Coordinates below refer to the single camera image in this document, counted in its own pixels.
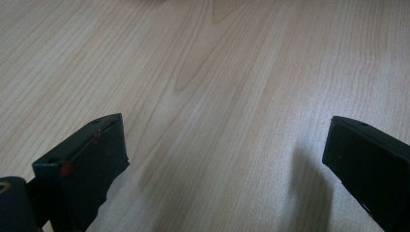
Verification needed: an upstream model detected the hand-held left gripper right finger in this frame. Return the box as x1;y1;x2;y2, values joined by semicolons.
321;115;410;232

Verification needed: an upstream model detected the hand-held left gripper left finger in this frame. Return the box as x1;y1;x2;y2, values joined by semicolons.
27;112;131;232

